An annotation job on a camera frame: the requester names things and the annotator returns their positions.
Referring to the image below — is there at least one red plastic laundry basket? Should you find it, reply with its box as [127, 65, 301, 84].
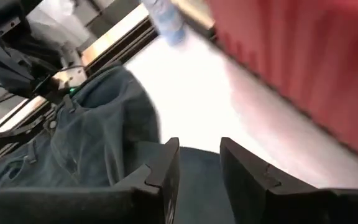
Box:
[206, 0, 358, 170]

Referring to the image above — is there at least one black garment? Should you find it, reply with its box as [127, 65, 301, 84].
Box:
[0, 63, 237, 224]

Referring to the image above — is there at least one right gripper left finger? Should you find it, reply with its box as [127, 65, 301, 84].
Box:
[0, 136, 181, 224]

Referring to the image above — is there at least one black metal table frame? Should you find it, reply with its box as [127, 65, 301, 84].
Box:
[0, 2, 217, 180]

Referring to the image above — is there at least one spray bottle with blue cap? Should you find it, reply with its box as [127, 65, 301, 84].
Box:
[141, 0, 188, 47]

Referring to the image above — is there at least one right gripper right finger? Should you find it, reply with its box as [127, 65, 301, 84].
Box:
[219, 136, 358, 224]

